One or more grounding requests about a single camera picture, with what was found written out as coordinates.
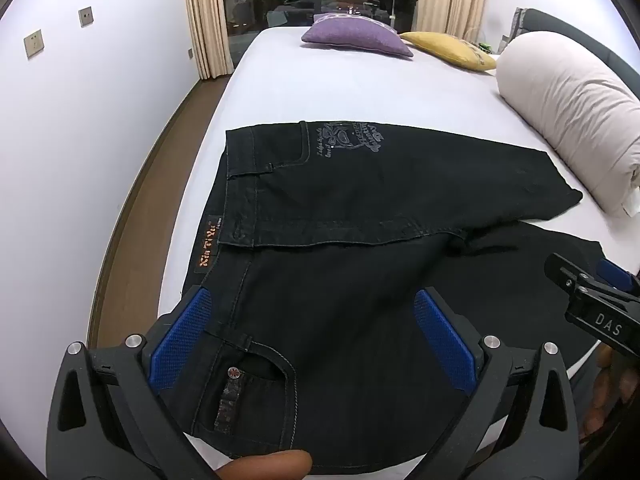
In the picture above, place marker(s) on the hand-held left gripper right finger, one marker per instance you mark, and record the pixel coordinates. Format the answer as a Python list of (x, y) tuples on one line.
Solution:
[(445, 340)]

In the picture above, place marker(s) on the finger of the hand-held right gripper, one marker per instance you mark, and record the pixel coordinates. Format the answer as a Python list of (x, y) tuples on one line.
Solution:
[(616, 272), (595, 310)]

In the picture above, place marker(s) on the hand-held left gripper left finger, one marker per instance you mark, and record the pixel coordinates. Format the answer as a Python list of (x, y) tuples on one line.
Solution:
[(180, 340)]

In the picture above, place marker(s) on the black denim pants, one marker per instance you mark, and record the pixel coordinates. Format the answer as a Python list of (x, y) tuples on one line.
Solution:
[(350, 200)]

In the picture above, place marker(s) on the person's right hand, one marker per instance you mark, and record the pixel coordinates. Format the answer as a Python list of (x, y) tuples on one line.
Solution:
[(610, 390)]

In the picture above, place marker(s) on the rolled white duvet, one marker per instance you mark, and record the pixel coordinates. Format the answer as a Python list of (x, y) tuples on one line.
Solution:
[(565, 100)]

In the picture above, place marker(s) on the dark grey headboard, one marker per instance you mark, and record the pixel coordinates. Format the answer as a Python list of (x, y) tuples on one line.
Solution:
[(565, 25)]

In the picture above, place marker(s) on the grey cushion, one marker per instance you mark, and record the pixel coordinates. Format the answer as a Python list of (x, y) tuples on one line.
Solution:
[(519, 22)]

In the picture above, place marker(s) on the white bed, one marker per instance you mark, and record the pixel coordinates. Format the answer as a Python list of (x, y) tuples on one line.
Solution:
[(325, 90)]

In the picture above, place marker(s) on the yellow pillow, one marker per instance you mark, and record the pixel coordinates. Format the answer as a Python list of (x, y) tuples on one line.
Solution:
[(450, 47)]

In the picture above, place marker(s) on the purple pillow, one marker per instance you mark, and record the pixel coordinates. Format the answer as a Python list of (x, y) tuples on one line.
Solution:
[(357, 35)]

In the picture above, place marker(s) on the wall socket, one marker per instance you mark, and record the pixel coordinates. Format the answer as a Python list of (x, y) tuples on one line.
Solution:
[(86, 16), (34, 44)]

